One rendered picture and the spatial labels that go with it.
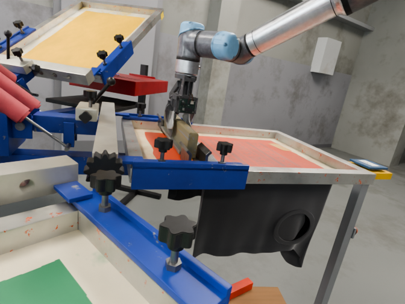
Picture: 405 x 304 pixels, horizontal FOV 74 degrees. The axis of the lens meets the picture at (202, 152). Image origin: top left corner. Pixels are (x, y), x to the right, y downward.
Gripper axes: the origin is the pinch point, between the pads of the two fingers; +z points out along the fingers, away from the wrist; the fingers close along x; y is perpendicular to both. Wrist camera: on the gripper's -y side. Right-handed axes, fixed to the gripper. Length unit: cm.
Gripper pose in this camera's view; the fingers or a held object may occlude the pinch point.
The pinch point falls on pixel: (176, 133)
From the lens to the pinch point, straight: 95.1
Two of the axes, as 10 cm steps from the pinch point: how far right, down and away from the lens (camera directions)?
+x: 9.4, 0.5, 3.3
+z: -1.5, 9.5, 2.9
